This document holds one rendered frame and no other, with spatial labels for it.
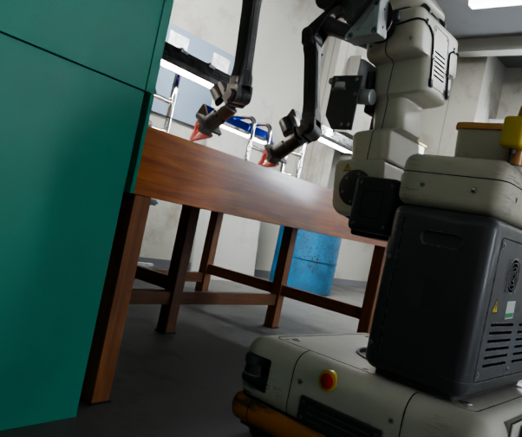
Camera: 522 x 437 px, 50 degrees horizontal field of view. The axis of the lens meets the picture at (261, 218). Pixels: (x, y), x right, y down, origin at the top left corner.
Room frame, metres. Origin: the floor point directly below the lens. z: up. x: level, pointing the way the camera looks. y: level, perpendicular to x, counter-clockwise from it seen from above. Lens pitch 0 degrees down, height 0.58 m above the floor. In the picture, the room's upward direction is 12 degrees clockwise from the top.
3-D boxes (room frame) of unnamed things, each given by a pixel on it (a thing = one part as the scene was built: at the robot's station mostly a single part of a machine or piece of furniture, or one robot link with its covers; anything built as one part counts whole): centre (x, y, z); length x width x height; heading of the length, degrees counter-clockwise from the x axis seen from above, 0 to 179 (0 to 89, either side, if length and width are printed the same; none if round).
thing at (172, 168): (2.24, -0.12, 0.67); 1.81 x 0.12 x 0.19; 144
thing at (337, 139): (2.83, -0.22, 1.08); 0.62 x 0.08 x 0.07; 144
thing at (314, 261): (5.67, -0.52, 0.47); 0.65 x 0.63 x 0.95; 49
